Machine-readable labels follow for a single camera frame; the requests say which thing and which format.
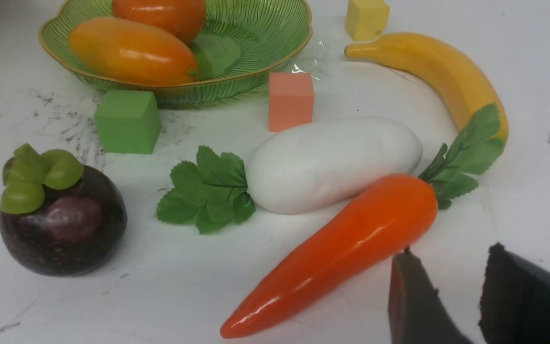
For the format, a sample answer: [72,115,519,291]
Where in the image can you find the orange carrot green leaves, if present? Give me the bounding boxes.
[220,102,507,339]

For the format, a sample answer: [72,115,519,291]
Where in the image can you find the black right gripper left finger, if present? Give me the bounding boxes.
[388,247,471,344]

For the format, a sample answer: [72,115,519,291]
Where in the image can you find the yellow banana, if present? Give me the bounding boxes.
[344,32,508,144]

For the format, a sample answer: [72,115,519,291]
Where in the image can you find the green glass leaf plate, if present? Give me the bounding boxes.
[39,0,313,108]

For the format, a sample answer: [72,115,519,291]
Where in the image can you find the white radish green leaves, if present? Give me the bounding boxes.
[155,117,423,234]

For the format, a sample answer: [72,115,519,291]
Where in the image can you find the green foam cube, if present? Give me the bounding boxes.
[94,90,162,154]

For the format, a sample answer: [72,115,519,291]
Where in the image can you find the dark purple mangosteen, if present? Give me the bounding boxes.
[0,144,128,276]

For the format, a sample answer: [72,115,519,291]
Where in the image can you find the orange persimmon green leaf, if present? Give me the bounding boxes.
[111,0,207,45]

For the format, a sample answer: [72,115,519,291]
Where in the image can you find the orange foam cube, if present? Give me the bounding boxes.
[268,72,315,132]

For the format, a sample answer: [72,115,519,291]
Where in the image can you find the yellow orange mango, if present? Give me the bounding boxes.
[68,17,199,86]

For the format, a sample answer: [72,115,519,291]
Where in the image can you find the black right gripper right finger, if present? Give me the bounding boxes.
[478,243,550,344]

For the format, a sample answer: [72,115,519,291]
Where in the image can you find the yellow foam cube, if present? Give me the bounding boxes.
[345,0,390,42]

